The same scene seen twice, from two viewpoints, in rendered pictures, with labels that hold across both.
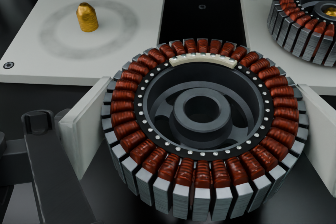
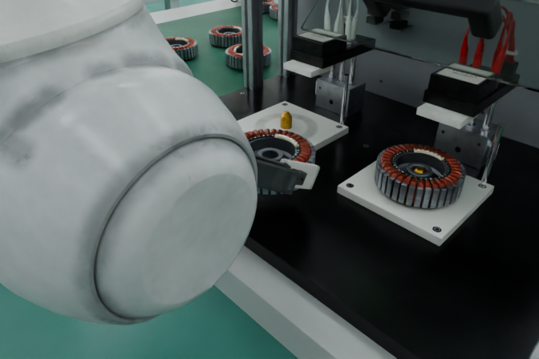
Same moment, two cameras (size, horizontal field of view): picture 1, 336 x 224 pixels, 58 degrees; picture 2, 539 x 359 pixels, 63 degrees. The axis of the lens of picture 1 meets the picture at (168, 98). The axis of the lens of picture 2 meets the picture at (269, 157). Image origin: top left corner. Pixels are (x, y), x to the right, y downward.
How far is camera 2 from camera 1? 0.43 m
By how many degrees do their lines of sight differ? 35
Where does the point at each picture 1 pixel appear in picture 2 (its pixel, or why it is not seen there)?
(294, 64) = (371, 188)
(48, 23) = (268, 117)
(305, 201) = (301, 235)
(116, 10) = (309, 125)
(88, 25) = (283, 124)
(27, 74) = not seen: hidden behind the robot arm
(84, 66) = not seen: hidden behind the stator
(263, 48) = (366, 175)
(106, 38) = not seen: hidden behind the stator
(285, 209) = (289, 231)
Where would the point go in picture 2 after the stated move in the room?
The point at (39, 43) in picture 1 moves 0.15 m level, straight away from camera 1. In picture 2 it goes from (255, 123) to (273, 90)
